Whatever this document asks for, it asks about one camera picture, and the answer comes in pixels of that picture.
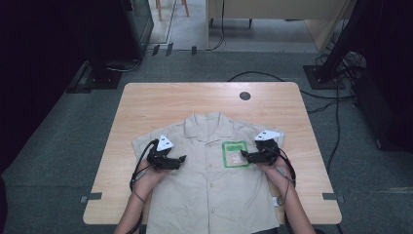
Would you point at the person's right hand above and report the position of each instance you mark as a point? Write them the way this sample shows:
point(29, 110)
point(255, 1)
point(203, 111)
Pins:
point(279, 174)

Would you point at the grey tape mark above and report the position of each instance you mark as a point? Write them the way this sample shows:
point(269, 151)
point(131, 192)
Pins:
point(331, 196)
point(92, 196)

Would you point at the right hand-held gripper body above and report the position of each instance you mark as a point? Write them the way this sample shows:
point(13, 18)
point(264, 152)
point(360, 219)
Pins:
point(269, 151)

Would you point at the black equipment box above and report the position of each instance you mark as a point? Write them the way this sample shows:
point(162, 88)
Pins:
point(373, 107)

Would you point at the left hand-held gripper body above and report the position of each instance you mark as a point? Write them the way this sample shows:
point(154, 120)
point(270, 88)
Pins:
point(156, 157)

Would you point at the beige short-sleeved shirt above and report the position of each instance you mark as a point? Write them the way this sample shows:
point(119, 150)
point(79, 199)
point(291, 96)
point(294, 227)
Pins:
point(201, 195)

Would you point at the black floor tape strip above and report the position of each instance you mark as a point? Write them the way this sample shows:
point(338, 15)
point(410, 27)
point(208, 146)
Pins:
point(194, 50)
point(169, 49)
point(156, 49)

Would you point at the glass-front cabinet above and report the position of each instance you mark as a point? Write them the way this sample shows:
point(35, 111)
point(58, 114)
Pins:
point(142, 19)

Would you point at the black stand pole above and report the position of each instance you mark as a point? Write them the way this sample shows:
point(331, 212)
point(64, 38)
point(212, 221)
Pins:
point(344, 32)

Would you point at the person's left hand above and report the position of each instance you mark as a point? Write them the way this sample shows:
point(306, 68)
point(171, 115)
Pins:
point(147, 182)

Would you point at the black stand base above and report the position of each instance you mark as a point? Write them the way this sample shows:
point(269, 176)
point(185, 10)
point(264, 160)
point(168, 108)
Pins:
point(104, 81)

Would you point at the black stand base plate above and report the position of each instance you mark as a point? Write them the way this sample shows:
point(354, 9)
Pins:
point(319, 83)

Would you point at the wooden stool legs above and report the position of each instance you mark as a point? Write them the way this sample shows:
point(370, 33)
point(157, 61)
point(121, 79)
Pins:
point(159, 9)

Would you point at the light wooden cabinet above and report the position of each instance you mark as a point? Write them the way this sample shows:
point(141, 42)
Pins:
point(276, 8)

